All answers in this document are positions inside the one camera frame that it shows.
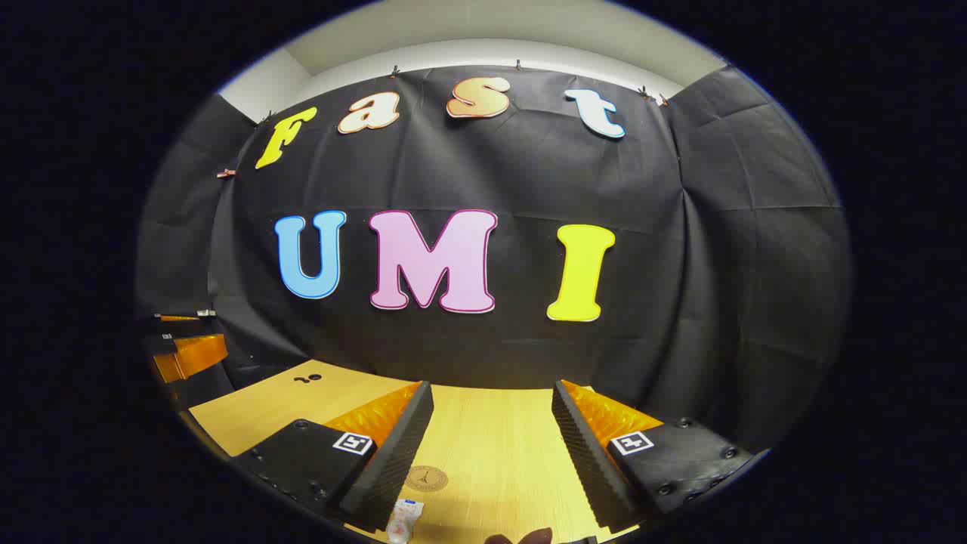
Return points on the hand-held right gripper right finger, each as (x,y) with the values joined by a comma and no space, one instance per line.
(585,453)

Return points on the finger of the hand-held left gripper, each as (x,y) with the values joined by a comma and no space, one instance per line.
(196,355)
(181,316)

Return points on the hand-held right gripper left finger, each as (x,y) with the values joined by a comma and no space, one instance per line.
(400,453)

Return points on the round wooden coaster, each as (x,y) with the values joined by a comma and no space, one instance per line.
(426,478)

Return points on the white toothpaste tube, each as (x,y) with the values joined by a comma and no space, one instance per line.
(405,520)

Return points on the wooden desktop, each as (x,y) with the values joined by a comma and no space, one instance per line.
(491,438)

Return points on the black backdrop cloth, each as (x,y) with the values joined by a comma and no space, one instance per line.
(514,181)

